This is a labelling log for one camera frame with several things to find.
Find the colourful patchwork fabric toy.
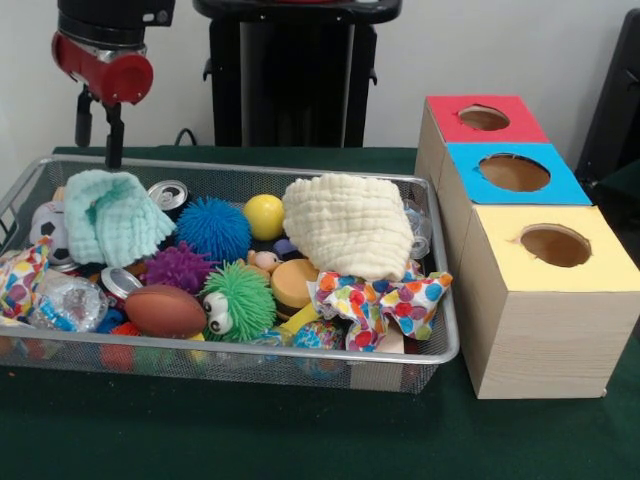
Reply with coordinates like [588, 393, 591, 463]
[310, 265, 455, 354]

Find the mint green waffle cloth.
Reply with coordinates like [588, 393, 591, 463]
[63, 169, 178, 269]

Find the purple spiky ball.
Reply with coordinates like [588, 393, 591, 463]
[145, 242, 217, 297]

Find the small clear plastic bottle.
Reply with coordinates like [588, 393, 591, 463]
[403, 200, 434, 262]

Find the silver drink can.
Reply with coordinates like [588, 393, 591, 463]
[100, 266, 144, 302]

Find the black equipment stand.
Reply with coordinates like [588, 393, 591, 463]
[578, 8, 640, 196]

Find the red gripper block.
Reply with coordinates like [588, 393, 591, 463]
[51, 31, 156, 172]

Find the wooden box with three holes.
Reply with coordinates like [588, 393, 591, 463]
[415, 96, 640, 401]

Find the dark green table cloth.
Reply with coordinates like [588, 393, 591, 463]
[0, 145, 640, 480]

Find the colourful polka dot fabric toy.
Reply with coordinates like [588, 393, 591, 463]
[0, 237, 53, 321]

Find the brown football toy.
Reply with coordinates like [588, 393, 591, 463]
[124, 285, 208, 339]

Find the black red drink can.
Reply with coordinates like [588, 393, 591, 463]
[147, 179, 190, 214]

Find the large green fuzzy ball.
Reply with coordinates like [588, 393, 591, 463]
[200, 262, 279, 343]

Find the clear mesh bin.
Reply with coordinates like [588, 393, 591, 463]
[0, 155, 461, 393]

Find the tan hamburger toy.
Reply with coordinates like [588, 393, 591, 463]
[271, 259, 322, 317]

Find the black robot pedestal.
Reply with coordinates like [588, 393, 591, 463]
[193, 0, 403, 149]

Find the blue globe ball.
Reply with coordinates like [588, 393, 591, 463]
[293, 320, 347, 377]

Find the black white soccer ball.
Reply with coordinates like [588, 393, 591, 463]
[28, 200, 71, 267]

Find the yellow tennis ball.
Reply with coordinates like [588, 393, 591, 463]
[243, 194, 287, 242]

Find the blue fuzzy ball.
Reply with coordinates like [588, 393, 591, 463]
[176, 197, 253, 264]

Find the cream yellow waffle cloth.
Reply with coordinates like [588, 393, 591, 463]
[282, 175, 416, 283]

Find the small peach animal toy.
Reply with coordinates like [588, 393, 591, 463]
[246, 250, 284, 277]

